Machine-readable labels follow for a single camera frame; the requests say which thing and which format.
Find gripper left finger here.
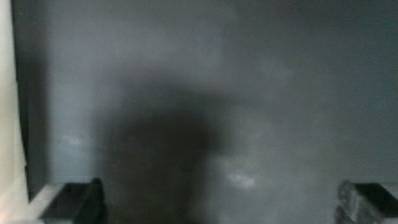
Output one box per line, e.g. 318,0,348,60
28,178,107,224

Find white drawer cabinet box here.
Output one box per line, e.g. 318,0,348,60
0,0,28,224

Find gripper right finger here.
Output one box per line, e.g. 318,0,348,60
334,181,398,224

